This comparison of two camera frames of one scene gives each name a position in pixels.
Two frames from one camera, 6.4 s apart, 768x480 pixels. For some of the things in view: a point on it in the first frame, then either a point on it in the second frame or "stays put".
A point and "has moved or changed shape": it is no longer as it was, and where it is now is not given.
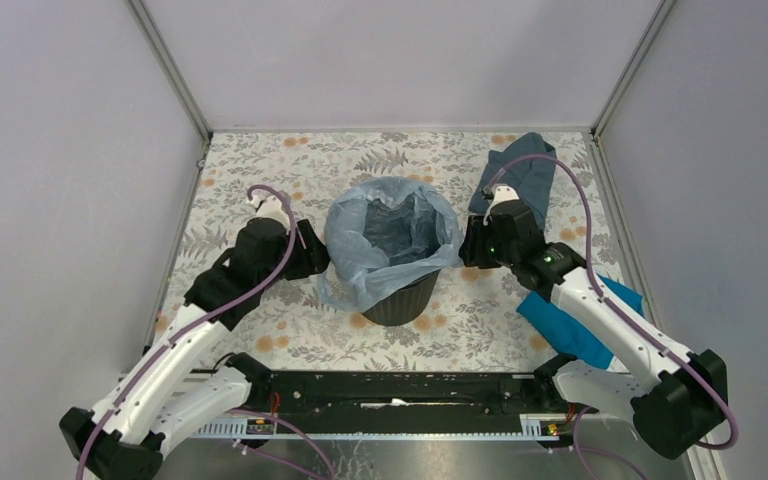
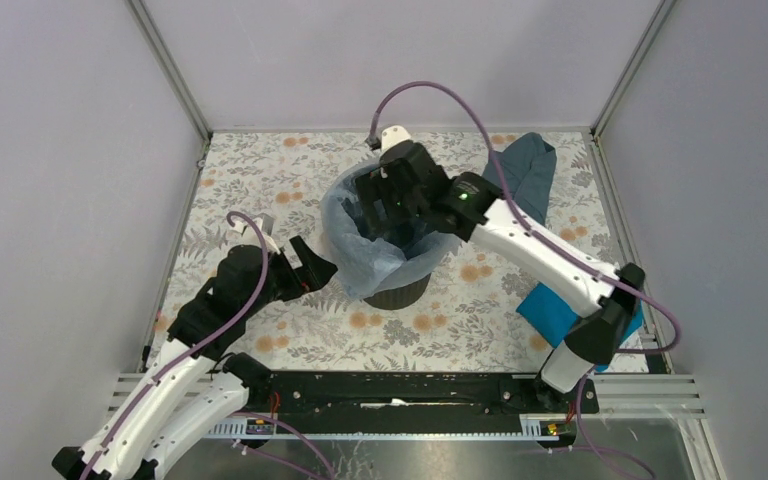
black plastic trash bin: x=405 y=306 has moved or changed shape
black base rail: x=310 y=395 stays put
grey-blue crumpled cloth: x=527 y=165 stays put
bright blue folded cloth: x=563 y=336 stays put
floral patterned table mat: x=478 y=322 stays put
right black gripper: x=470 y=250 -> x=370 y=187
